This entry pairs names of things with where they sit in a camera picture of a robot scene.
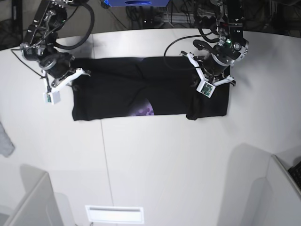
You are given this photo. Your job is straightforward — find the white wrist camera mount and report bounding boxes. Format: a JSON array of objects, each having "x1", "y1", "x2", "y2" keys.
[
  {"x1": 42, "y1": 68, "x2": 90, "y2": 105},
  {"x1": 181, "y1": 51, "x2": 236, "y2": 98}
]

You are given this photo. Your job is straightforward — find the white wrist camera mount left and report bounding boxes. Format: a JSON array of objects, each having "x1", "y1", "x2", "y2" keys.
[{"x1": 181, "y1": 51, "x2": 236, "y2": 98}]

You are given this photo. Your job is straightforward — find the blue box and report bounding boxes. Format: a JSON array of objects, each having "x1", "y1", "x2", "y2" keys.
[{"x1": 104, "y1": 0, "x2": 170, "y2": 7}]

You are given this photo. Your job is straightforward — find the black monitor stand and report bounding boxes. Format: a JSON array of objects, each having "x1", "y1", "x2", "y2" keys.
[{"x1": 11, "y1": 0, "x2": 23, "y2": 42}]

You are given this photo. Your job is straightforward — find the black keyboard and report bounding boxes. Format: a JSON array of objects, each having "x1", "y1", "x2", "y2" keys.
[{"x1": 288, "y1": 162, "x2": 301, "y2": 189}]

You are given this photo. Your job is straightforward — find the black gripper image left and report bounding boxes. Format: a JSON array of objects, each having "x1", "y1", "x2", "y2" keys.
[{"x1": 39, "y1": 53, "x2": 74, "y2": 79}]

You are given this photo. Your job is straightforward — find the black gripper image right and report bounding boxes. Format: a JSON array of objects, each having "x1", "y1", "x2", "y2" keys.
[{"x1": 202, "y1": 53, "x2": 232, "y2": 79}]

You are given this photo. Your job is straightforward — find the black T-shirt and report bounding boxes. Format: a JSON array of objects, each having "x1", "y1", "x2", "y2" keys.
[{"x1": 72, "y1": 56, "x2": 230, "y2": 121}]

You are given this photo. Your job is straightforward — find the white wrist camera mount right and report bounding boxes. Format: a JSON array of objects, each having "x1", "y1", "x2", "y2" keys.
[{"x1": 42, "y1": 68, "x2": 90, "y2": 105}]

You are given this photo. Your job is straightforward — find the grey cloth at left edge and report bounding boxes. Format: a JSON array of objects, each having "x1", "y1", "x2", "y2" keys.
[{"x1": 0, "y1": 123, "x2": 15, "y2": 158}]

